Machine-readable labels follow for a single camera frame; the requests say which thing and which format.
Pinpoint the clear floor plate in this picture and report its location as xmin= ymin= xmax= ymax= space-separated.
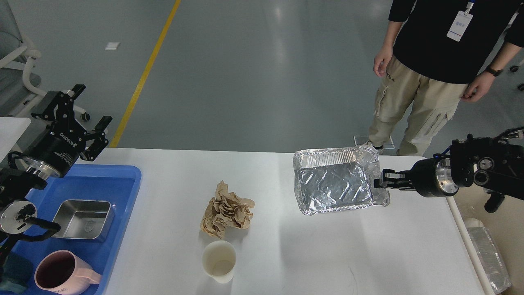
xmin=384 ymin=136 xmax=395 ymax=150
xmin=353 ymin=136 xmax=368 ymax=146

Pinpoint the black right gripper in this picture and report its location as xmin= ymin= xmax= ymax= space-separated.
xmin=374 ymin=158 xmax=459 ymax=197

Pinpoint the person left hand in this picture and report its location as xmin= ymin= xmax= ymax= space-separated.
xmin=461 ymin=71 xmax=496 ymax=102

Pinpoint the white paper cup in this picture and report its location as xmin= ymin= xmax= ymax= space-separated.
xmin=202 ymin=240 xmax=237 ymax=284

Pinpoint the white side table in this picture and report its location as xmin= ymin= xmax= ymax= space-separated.
xmin=0 ymin=116 xmax=31 ymax=161

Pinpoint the left clear floor plate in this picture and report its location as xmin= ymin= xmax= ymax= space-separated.
xmin=353 ymin=136 xmax=368 ymax=146

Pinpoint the person in black shirt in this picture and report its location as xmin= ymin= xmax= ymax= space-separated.
xmin=368 ymin=0 xmax=521 ymax=156

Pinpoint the white grey office chair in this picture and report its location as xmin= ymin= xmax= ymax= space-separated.
xmin=0 ymin=0 xmax=90 ymax=122

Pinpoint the aluminium foil tray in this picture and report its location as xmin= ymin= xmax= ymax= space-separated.
xmin=293 ymin=145 xmax=391 ymax=216

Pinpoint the clear plastic container in bin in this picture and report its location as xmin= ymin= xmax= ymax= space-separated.
xmin=464 ymin=217 xmax=512 ymax=295

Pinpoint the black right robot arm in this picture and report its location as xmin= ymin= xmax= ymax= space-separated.
xmin=373 ymin=127 xmax=524 ymax=213

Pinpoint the pink mug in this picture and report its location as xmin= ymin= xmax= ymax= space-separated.
xmin=34 ymin=250 xmax=102 ymax=295

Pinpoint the white rolling stand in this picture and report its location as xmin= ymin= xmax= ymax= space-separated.
xmin=504 ymin=0 xmax=524 ymax=75

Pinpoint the right clear floor plate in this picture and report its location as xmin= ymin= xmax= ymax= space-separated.
xmin=384 ymin=136 xmax=395 ymax=150

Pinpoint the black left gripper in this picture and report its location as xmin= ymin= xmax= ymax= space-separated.
xmin=21 ymin=84 xmax=113 ymax=179

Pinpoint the stainless steel square container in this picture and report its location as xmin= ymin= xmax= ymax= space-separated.
xmin=52 ymin=199 xmax=114 ymax=243

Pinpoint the brown paper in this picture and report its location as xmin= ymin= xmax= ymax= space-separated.
xmin=200 ymin=181 xmax=256 ymax=239

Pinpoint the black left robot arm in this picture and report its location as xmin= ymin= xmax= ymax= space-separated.
xmin=0 ymin=84 xmax=112 ymax=281

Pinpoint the beige waste bin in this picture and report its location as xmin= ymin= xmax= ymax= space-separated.
xmin=453 ymin=185 xmax=524 ymax=295

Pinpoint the teal cup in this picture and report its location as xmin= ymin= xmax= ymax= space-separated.
xmin=0 ymin=252 xmax=33 ymax=295

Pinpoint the person right hand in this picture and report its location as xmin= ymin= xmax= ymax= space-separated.
xmin=373 ymin=44 xmax=393 ymax=78

